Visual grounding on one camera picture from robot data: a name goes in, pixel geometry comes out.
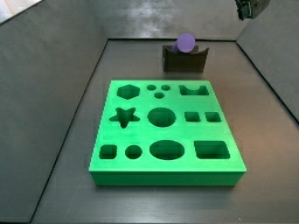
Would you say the black curved cradle stand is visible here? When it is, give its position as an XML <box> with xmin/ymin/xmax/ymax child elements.
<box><xmin>163</xmin><ymin>45</ymin><xmax>210</xmax><ymax>73</ymax></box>

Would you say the green shape sorter block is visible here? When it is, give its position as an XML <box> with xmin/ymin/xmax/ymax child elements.
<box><xmin>89</xmin><ymin>80</ymin><xmax>247</xmax><ymax>186</ymax></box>

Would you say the purple cylinder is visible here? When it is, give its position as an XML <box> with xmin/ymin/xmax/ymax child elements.
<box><xmin>173</xmin><ymin>33</ymin><xmax>195</xmax><ymax>53</ymax></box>

